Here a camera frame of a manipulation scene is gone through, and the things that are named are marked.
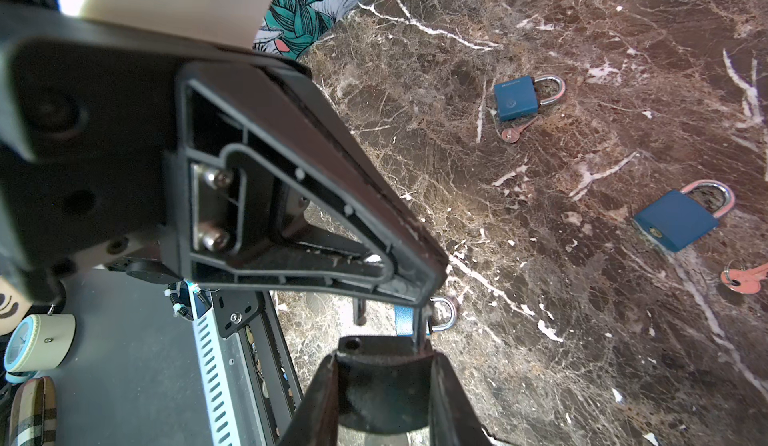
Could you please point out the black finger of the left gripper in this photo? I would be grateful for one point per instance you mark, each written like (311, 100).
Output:
(268, 190)

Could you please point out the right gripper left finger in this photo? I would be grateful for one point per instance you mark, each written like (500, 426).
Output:
(315, 422)

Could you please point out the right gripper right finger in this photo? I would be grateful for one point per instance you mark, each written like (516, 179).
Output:
(451, 418)

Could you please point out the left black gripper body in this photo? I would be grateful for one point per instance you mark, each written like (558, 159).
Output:
(89, 148)

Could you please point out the blue padlock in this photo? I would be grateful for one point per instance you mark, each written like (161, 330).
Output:
(675, 220)
(518, 98)

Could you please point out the blue padlock front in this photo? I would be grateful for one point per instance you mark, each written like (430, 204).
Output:
(675, 220)

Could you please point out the silver key near padlock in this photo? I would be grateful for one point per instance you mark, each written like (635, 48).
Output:
(513, 134)

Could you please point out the small silver key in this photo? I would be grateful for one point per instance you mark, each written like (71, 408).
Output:
(744, 281)

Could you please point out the white round desk clock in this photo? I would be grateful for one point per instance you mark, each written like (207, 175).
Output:
(39, 343)

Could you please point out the white slotted cable duct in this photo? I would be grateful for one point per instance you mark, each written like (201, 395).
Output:
(227, 387)

